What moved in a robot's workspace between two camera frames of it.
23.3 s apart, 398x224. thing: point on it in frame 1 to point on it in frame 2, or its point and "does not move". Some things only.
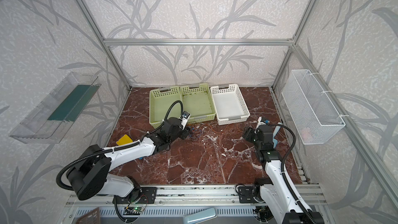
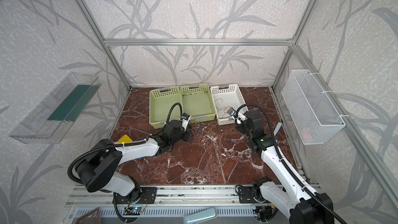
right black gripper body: x=253 y=137 to x=243 y=128
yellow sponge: x=124 y=140 does not move
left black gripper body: x=182 y=135 does not move
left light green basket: x=160 y=99 does not move
